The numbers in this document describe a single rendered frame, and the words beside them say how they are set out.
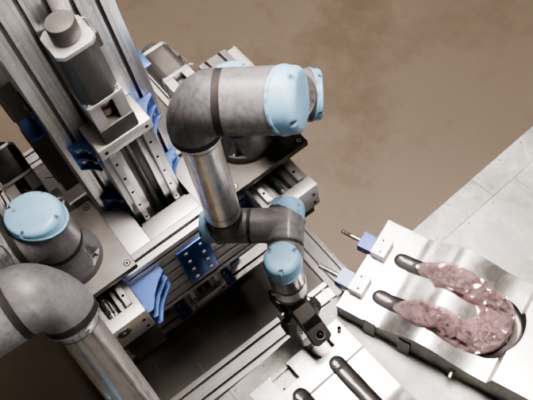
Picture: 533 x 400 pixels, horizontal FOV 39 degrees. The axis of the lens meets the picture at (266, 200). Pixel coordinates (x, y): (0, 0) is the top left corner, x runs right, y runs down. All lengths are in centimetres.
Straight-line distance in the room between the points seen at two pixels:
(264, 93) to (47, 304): 47
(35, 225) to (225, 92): 55
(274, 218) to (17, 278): 57
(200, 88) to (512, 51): 226
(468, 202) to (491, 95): 125
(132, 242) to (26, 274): 69
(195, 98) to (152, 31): 237
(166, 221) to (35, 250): 39
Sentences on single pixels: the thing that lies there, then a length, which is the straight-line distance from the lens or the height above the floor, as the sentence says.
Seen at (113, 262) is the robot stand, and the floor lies 104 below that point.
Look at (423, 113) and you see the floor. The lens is 314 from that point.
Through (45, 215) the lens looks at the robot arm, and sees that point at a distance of 161.
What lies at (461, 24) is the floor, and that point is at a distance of 344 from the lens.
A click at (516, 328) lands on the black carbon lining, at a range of 181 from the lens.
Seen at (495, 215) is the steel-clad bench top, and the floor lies 80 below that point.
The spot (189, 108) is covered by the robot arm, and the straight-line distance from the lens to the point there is 125.
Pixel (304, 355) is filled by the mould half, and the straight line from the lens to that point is 175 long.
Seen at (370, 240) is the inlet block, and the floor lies 87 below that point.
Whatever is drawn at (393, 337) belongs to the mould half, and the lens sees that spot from 180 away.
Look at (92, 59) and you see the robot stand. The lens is 149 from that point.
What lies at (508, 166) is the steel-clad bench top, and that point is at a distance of 207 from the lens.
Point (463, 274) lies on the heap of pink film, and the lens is 179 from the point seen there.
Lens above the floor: 254
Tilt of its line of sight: 59 degrees down
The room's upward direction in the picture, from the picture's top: 16 degrees counter-clockwise
